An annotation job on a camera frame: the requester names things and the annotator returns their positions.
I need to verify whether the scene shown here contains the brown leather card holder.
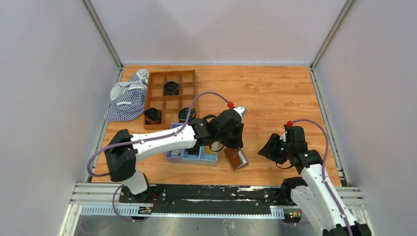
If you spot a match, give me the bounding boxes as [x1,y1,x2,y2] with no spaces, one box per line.
[224,147,249,171]

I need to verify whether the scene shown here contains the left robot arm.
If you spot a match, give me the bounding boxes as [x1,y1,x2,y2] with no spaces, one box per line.
[104,109,244,195]

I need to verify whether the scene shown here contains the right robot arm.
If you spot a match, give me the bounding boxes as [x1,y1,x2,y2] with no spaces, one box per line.
[258,133,372,236]

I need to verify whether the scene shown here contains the gold VIP card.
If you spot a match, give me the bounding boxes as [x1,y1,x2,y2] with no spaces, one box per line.
[205,146,217,155]

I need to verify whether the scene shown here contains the blue three-compartment box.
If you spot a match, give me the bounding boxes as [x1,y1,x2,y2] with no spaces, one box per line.
[165,123,218,167]

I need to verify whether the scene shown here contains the dark patterned rolled belt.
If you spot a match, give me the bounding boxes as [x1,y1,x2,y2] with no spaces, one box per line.
[178,107,196,123]

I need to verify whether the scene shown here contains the brown wooden grid tray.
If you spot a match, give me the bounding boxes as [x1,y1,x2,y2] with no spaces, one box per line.
[144,70,198,131]

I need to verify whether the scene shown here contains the black rolled belt top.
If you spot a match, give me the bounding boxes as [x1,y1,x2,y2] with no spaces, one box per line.
[163,81,179,96]

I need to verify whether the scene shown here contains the black rolled belt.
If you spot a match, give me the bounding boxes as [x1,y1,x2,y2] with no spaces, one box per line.
[144,108,162,124]
[163,81,179,96]

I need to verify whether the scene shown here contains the black rolled belt left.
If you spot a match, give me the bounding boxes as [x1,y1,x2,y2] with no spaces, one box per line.
[144,108,162,124]

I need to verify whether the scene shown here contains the striped blue white cloth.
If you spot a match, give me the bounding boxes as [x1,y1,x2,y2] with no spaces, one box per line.
[105,69,149,122]

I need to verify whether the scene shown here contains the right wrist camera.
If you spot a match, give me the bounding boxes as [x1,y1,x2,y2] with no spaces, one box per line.
[284,125,306,144]

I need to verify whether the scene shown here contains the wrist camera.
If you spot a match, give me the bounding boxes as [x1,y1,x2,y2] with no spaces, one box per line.
[233,106,247,119]
[284,125,306,144]

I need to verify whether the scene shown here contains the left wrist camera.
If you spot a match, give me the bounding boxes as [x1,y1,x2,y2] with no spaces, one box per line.
[233,106,247,119]

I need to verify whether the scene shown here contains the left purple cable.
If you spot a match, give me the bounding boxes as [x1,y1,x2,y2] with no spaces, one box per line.
[86,91,235,178]

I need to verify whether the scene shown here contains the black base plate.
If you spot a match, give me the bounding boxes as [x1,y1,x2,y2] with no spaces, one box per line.
[118,184,296,215]

